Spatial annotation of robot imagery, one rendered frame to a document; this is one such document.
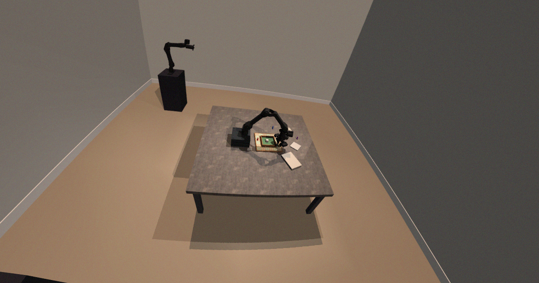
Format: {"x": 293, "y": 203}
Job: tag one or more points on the beige flat square tile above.
{"x": 295, "y": 146}

